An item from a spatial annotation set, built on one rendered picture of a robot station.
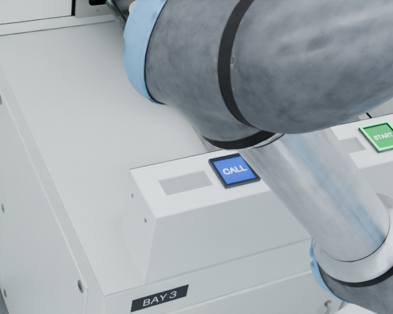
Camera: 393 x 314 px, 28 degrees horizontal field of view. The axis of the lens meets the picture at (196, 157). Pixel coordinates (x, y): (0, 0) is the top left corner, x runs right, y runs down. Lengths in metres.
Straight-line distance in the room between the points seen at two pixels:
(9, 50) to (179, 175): 0.54
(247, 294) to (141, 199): 0.31
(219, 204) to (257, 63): 0.51
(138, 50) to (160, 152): 0.67
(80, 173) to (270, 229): 0.32
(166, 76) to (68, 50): 0.88
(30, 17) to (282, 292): 0.69
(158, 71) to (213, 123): 0.07
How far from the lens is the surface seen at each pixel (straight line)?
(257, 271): 1.23
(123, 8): 1.49
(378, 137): 1.22
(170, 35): 0.62
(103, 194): 1.23
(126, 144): 1.31
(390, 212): 0.91
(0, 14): 1.51
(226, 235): 1.12
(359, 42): 0.56
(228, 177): 1.08
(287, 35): 0.56
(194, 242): 1.09
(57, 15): 1.55
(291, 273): 1.29
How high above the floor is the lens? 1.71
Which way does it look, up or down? 42 degrees down
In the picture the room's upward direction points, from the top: 12 degrees clockwise
